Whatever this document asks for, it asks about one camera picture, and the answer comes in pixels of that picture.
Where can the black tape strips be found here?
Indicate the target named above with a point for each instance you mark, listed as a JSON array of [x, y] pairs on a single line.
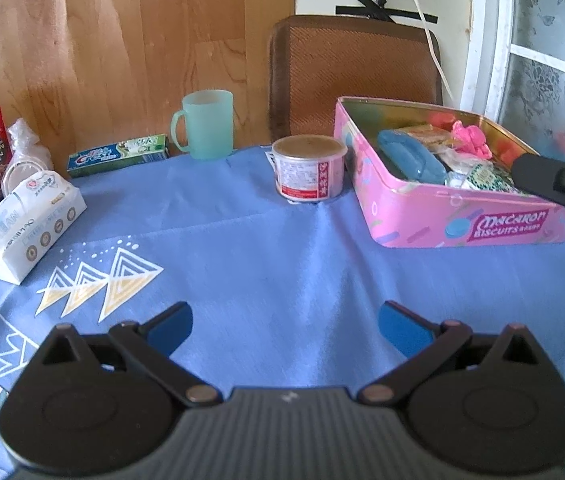
[[387, 10]]

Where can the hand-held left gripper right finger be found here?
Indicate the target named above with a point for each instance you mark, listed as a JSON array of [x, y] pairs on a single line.
[[402, 329]]

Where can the clear plastic bag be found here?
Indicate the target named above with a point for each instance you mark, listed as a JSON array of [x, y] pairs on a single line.
[[25, 147]]

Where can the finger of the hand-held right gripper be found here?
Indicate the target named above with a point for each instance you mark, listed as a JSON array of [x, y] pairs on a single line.
[[547, 175]]

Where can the green white packet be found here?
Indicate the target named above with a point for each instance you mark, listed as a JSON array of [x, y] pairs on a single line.
[[487, 179]]

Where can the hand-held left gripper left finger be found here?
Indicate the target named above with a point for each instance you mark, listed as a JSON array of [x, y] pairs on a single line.
[[172, 329]]

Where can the pink soft toy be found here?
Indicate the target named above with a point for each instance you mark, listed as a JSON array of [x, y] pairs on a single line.
[[472, 139]]

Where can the red white food can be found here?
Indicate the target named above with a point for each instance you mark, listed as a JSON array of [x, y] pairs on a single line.
[[310, 170]]

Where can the green toothpaste box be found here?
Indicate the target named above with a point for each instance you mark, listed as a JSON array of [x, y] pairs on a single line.
[[117, 155]]

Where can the yellow biscuit packet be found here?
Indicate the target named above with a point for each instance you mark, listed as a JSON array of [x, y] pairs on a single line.
[[430, 136]]

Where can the white tissue pack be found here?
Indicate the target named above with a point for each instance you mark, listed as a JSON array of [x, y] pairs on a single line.
[[27, 227]]

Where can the white window frame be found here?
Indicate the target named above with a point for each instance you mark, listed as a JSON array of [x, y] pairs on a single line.
[[487, 35]]

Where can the wooden board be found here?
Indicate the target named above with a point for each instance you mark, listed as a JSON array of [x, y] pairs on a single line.
[[137, 50]]

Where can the green plastic cup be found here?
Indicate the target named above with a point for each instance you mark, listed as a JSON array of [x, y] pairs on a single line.
[[210, 127]]

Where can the blue printed tablecloth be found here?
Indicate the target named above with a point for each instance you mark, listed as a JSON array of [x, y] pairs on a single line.
[[272, 270]]

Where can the white small packet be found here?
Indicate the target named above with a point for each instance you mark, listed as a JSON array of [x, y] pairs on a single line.
[[457, 165]]

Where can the brown chair backrest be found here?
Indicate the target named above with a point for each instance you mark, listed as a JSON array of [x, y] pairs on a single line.
[[352, 70]]

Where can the blue soft pouch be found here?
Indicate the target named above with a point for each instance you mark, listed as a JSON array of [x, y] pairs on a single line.
[[410, 157]]

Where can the pink biscuit tin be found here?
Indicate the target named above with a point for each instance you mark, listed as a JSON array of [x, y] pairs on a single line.
[[412, 215]]

